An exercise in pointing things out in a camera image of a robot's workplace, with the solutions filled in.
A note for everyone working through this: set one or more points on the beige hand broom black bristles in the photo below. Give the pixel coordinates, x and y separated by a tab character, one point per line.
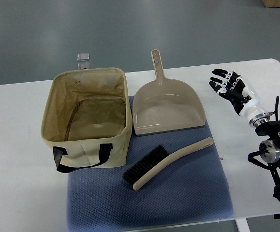
158	159

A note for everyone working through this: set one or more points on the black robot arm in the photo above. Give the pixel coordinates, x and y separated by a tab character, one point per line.
268	154

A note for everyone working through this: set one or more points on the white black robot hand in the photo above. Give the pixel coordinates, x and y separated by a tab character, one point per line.
240	93

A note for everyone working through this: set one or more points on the white table leg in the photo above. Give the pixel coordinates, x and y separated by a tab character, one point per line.
242	225

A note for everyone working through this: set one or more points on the yellow fabric bag black handle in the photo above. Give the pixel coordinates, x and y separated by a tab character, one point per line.
87	120

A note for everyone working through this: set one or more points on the metal floor plate lower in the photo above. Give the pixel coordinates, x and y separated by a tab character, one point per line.
83	65

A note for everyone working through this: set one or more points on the beige plastic dustpan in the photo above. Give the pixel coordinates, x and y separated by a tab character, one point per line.
166	104

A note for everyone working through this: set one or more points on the cardboard box corner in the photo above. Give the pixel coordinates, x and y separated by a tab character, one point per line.
271	3

